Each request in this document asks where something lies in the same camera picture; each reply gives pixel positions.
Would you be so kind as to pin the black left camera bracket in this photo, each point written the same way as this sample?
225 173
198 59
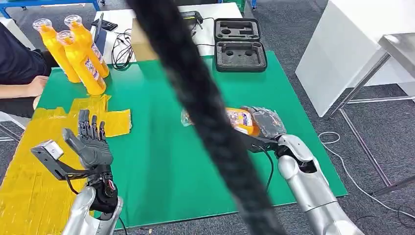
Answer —
58 168

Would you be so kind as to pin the green plastic crate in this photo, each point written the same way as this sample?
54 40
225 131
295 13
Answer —
239 4

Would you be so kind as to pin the black remote control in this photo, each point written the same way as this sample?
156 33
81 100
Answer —
105 25

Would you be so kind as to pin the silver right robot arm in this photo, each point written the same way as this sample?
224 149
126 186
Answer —
308 188

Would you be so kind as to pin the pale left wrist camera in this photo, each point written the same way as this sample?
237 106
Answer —
53 150

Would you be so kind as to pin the black camera bracket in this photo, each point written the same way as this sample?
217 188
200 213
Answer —
259 142
58 168

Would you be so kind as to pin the brown cardboard box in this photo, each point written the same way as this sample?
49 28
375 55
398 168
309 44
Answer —
141 45

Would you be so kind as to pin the black controller device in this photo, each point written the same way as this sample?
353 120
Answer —
191 17

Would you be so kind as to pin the dark flat tablet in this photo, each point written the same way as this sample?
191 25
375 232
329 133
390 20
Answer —
100 40

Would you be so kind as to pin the black right camera bracket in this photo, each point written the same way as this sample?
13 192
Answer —
259 142

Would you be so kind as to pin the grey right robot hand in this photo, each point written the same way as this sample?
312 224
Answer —
269 125

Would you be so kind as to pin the person's right hand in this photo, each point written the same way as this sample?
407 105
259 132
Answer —
37 86

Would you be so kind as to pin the white cabinet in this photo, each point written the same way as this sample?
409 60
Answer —
340 48

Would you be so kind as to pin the steel frame table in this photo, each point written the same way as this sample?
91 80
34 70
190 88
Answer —
402 48

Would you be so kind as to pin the orange drink bottle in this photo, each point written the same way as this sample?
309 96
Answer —
86 39
81 65
56 52
241 121

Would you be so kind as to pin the blue metal frame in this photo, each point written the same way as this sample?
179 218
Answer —
48 3

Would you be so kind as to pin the black foam tool case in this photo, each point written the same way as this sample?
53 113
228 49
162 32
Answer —
240 48

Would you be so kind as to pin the green table mat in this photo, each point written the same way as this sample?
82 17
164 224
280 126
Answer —
155 129

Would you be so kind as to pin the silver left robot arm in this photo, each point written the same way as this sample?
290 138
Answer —
81 214

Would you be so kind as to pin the white table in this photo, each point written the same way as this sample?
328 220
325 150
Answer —
227 11

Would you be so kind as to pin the person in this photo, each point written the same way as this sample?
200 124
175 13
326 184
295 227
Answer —
19 55

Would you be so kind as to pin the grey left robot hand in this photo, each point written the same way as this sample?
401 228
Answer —
94 152

